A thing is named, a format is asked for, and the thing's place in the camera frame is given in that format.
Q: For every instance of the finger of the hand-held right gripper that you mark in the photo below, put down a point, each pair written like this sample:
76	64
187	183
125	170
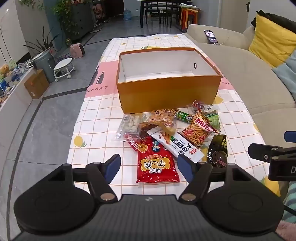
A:
291	136
261	151

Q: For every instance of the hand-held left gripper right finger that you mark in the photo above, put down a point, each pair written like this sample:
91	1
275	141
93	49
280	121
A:
186	168

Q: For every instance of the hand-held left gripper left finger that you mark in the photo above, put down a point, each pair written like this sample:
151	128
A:
112	168

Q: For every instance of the long white snack packet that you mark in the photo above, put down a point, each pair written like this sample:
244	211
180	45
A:
180	146

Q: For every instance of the large red snack packet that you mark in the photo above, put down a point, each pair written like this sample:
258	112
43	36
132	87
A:
157	166

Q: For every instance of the black snack packet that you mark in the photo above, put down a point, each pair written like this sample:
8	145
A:
217	148

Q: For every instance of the orange stick snack packet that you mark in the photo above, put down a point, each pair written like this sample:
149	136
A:
196	132

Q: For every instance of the clear packet of white nuts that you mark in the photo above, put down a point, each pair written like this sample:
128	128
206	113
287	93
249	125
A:
130	126

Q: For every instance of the brown meat snack packet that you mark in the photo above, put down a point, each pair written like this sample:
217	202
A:
145	133

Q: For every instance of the green sausage stick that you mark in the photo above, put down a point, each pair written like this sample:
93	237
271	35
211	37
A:
185	115

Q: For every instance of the green snack packet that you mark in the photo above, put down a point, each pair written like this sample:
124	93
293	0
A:
214	121

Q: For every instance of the orange peanut snack packet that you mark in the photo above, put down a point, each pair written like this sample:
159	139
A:
161	117

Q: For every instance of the red date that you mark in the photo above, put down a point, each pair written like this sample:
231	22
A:
198	106

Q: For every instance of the orange cardboard box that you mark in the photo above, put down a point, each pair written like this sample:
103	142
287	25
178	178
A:
161	92

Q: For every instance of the light blue pillow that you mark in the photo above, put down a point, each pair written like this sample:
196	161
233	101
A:
286	76

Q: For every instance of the pink fuzzy cloth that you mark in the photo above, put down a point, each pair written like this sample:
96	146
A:
286	231

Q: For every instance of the beige sofa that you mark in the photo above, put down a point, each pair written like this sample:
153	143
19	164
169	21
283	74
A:
242	69

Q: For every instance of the yellow pillow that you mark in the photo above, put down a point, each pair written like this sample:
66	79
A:
268	39

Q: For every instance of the brown cardboard carton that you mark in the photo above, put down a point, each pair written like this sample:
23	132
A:
35	84

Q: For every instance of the white rolling stool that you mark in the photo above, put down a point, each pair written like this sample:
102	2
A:
63	63

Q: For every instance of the dark green blanket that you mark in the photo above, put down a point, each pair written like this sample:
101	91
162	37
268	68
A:
277	17

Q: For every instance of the grey metal bin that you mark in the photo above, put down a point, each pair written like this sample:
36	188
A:
45	67

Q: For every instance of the pink heater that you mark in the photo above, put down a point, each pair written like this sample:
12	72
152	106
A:
77	51

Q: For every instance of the white counter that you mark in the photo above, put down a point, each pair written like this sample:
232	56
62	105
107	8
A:
16	92

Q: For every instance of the smartphone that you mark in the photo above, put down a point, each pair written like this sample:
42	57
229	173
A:
211	36

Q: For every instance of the group of toys and boxes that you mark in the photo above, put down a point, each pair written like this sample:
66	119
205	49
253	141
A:
11	76

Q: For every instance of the spiky green plant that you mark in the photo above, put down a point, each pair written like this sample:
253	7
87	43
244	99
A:
42	42

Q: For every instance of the dark cabinet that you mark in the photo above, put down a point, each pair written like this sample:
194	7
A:
83	18

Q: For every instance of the blue water bottle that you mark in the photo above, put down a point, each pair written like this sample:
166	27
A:
128	14

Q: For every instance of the black dining chair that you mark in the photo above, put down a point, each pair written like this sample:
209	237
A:
171	12
152	11

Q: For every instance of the climbing green plant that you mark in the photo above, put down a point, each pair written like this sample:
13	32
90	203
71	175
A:
64	18

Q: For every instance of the dark dining table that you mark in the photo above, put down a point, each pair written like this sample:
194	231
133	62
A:
159	1

